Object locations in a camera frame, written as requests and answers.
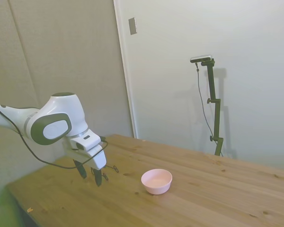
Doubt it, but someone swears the dark green camera stand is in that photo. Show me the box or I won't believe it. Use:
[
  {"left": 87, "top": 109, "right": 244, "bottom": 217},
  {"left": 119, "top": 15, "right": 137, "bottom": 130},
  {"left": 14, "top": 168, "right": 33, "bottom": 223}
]
[{"left": 201, "top": 59, "right": 224, "bottom": 157}]

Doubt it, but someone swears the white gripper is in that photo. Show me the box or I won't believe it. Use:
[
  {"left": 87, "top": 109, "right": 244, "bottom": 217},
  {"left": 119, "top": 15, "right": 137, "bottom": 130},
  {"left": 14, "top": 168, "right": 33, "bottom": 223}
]
[{"left": 62, "top": 141, "right": 107, "bottom": 187}]

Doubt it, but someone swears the pink bowl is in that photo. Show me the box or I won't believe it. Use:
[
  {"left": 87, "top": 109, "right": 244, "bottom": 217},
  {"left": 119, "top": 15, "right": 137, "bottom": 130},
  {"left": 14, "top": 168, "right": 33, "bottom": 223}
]
[{"left": 141, "top": 168, "right": 173, "bottom": 195}]

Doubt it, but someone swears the white door frame trim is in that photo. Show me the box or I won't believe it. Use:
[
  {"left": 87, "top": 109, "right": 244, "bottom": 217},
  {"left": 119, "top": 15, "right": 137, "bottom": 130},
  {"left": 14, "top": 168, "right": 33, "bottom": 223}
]
[{"left": 113, "top": 0, "right": 139, "bottom": 139}]

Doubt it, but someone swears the grey wall switch plate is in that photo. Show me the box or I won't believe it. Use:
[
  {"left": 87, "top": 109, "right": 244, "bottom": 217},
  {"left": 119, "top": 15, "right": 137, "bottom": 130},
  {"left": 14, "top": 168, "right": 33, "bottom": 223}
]
[{"left": 128, "top": 17, "right": 138, "bottom": 36}]

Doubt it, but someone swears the grey camera on stand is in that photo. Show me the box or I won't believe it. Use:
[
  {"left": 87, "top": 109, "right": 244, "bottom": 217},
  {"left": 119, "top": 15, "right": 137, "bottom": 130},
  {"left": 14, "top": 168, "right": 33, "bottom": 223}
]
[{"left": 190, "top": 54, "right": 213, "bottom": 64}]

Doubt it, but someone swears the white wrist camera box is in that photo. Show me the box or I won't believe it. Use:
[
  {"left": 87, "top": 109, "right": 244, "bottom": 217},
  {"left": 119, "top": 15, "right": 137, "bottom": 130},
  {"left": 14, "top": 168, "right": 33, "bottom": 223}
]
[{"left": 70, "top": 130, "right": 102, "bottom": 152}]

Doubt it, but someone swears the black wire rack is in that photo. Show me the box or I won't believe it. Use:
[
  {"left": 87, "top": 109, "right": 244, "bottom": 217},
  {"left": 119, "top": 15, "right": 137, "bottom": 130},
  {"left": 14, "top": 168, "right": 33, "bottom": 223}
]
[{"left": 102, "top": 165, "right": 120, "bottom": 182}]

